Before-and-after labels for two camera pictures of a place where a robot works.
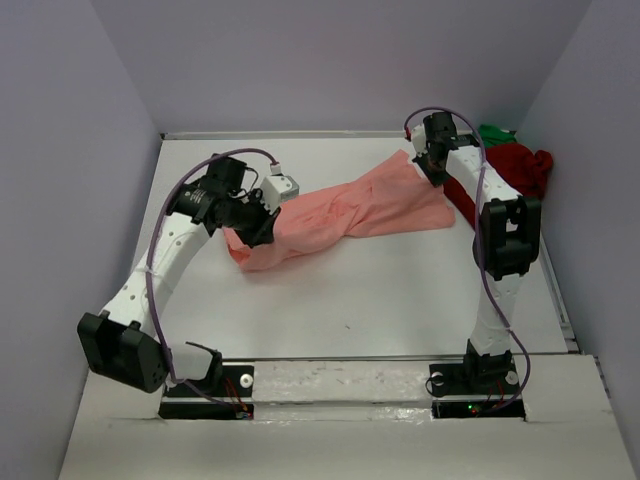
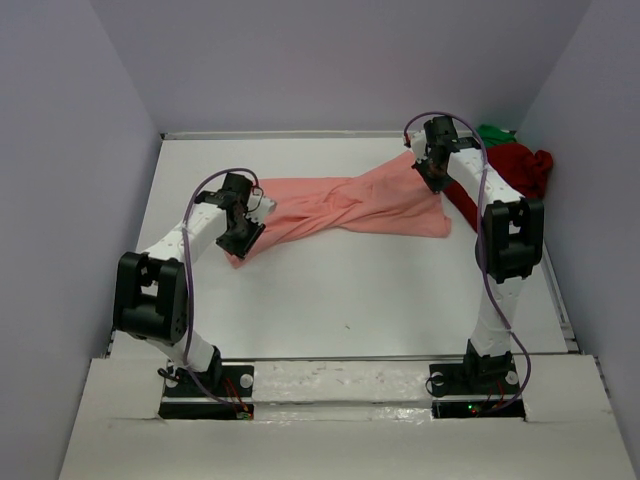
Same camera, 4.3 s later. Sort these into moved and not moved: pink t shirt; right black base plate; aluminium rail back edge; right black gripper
Moved: pink t shirt
Not moved: right black base plate; aluminium rail back edge; right black gripper
